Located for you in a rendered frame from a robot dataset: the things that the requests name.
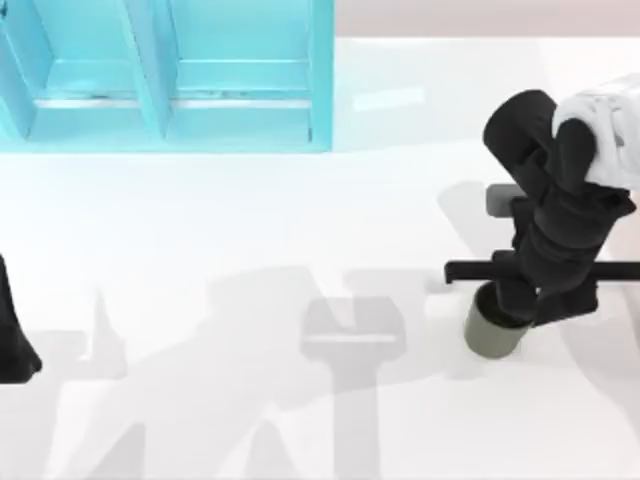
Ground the grey-green cup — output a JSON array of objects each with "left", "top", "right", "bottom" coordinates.
[{"left": 463, "top": 281, "right": 532, "bottom": 361}]

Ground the pale grey rounded box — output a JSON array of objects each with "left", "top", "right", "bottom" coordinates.
[{"left": 485, "top": 183, "right": 527, "bottom": 219}]

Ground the light blue rack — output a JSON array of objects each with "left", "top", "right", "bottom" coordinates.
[{"left": 0, "top": 0, "right": 335, "bottom": 154}]

